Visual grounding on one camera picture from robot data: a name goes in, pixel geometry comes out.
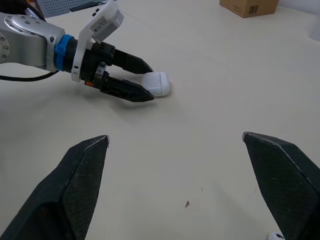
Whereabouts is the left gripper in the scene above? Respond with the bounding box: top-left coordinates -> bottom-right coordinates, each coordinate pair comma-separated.
80,41 -> 155,103

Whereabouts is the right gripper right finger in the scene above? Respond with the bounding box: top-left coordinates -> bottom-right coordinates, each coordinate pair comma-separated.
242,131 -> 320,240

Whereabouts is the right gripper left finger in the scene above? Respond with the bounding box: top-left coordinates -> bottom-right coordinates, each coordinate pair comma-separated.
0,135 -> 110,240

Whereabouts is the white earbud case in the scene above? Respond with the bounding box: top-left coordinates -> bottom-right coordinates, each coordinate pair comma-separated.
142,71 -> 172,97

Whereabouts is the brown cardboard box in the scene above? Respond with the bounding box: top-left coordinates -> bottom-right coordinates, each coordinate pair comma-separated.
219,0 -> 280,19

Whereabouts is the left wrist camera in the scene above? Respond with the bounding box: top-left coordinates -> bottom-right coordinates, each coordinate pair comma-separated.
70,0 -> 125,83

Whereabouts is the black cable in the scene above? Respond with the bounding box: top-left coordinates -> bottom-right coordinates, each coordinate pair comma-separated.
0,69 -> 61,82

